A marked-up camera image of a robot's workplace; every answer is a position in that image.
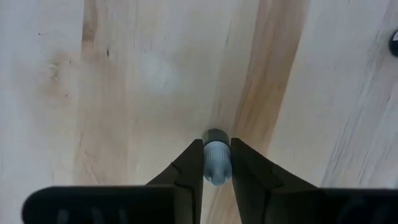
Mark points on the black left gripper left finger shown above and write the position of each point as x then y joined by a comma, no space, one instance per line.
189,174

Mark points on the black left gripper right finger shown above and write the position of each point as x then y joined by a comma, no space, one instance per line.
248,174

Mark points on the large dark blue colouring bottle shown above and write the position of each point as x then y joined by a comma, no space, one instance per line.
395,46

